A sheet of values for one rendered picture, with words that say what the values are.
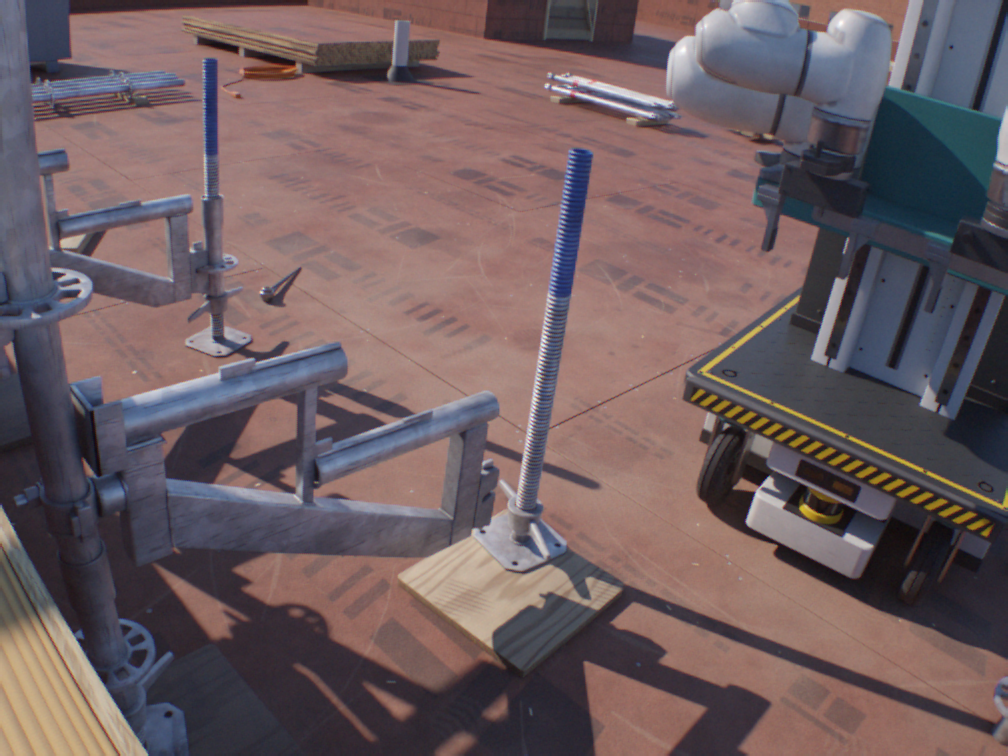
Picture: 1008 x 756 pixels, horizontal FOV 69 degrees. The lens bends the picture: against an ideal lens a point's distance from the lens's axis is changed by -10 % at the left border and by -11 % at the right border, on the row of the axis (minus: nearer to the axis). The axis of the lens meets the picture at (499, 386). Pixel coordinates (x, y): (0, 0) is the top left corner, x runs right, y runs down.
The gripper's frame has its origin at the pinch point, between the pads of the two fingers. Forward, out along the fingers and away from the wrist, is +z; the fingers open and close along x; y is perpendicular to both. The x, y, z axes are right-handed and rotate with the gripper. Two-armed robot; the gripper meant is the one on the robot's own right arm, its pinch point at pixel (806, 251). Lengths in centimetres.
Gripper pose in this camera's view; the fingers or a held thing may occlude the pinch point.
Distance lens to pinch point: 136.6
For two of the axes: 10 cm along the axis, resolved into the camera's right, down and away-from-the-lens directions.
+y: 6.2, -3.3, 7.1
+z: -1.1, 8.6, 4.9
